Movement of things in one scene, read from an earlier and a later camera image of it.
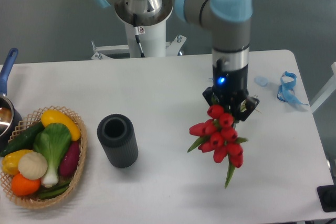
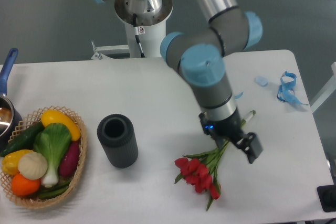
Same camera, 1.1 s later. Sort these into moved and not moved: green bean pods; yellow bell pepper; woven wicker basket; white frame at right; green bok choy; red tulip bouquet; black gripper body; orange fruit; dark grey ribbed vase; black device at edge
Moved: black gripper body; red tulip bouquet
Not moved: dark grey ribbed vase; yellow bell pepper; green bean pods; orange fruit; black device at edge; woven wicker basket; white frame at right; green bok choy
